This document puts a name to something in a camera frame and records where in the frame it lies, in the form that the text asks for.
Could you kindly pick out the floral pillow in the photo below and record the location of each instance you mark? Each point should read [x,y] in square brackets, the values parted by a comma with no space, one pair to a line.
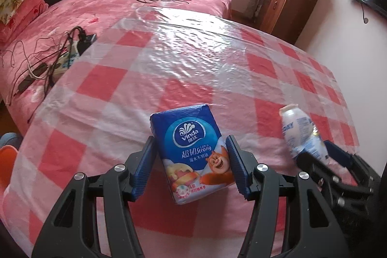
[13,2]

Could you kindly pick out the pink folded blanket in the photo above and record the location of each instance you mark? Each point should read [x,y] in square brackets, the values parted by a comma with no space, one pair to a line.
[30,13]

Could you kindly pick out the white power strip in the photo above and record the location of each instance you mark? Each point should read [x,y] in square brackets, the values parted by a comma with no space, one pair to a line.
[68,60]

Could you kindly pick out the bed with pink bedspread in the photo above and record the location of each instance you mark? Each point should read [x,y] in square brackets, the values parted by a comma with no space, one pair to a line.
[105,4]

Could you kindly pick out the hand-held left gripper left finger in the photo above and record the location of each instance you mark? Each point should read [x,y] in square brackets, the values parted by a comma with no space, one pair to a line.
[145,167]

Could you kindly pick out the black power adapter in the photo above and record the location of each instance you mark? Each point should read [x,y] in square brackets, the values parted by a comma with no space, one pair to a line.
[87,39]

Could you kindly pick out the brown wooden cabinet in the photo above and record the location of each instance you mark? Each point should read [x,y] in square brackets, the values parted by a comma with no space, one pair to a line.
[290,13]

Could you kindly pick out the white bottle blue print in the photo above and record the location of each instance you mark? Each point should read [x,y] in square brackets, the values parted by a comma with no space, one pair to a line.
[297,137]

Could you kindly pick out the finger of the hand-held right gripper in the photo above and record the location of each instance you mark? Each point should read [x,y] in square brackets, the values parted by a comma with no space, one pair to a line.
[314,170]
[350,161]

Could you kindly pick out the orange plastic stool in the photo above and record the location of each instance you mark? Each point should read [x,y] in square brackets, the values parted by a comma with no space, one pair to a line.
[6,167]

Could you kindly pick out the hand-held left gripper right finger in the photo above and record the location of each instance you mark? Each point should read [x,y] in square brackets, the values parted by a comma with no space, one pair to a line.
[235,167]

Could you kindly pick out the blue tissue pack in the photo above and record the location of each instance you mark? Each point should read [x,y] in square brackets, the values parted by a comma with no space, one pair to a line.
[190,155]

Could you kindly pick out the grey blue cloth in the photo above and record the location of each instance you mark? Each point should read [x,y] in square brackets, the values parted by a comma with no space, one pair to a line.
[9,139]

